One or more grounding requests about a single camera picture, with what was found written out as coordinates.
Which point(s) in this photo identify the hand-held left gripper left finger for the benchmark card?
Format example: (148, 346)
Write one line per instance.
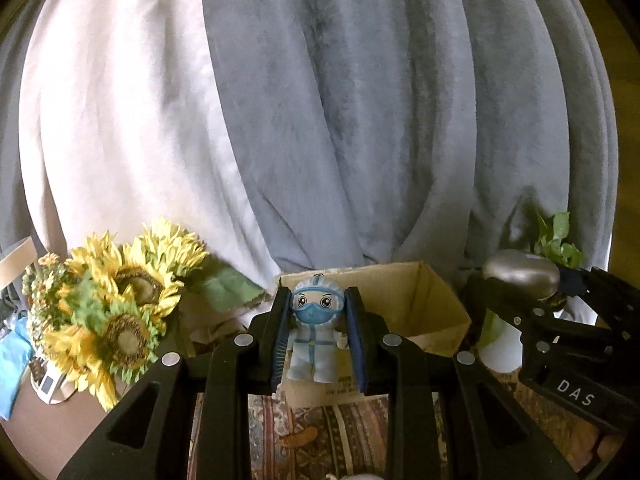
(281, 345)

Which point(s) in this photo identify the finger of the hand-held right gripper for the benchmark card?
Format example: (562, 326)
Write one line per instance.
(600, 300)
(500, 320)

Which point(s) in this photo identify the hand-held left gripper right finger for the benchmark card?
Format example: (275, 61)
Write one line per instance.
(356, 345)

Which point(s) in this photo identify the white and blue figurine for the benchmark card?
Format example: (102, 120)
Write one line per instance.
(316, 330)

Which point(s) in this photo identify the silver oval object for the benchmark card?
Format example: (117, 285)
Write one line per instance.
(520, 277)

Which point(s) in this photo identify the cardboard box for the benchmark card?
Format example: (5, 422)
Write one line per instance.
(420, 300)

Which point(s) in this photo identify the green plant in white pot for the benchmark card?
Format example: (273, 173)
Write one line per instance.
(502, 345)

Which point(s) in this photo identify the small brown object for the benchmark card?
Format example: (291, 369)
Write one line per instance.
(299, 437)

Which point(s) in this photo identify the patterned table runner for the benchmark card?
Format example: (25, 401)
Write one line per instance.
(320, 440)

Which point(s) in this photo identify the white dome-shaped object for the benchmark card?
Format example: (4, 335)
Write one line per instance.
(360, 476)

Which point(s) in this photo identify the sunflower bouquet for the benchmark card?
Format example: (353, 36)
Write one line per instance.
(125, 310)

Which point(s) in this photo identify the grey curtain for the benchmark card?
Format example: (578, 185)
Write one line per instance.
(375, 110)
(12, 160)

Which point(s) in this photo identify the peach flower bunch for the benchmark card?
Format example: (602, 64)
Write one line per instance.
(42, 285)

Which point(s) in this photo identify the blue cloth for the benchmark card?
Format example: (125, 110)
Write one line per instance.
(12, 370)

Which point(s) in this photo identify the beige curtain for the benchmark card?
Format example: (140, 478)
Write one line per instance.
(125, 110)

